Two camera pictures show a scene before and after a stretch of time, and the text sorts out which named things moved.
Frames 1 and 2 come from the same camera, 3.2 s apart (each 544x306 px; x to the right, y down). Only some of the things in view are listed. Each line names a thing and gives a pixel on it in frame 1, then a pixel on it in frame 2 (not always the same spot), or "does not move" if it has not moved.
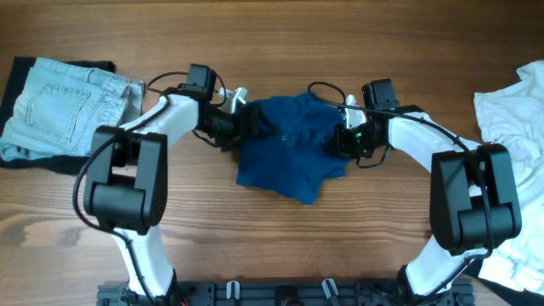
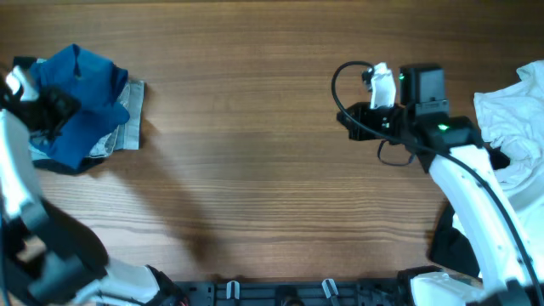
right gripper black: [340, 142] to [357, 121]
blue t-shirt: [297, 159] to [99, 87]
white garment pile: [513, 116] does not move
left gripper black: [241, 130] to [67, 104]
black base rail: [292, 293] does not move
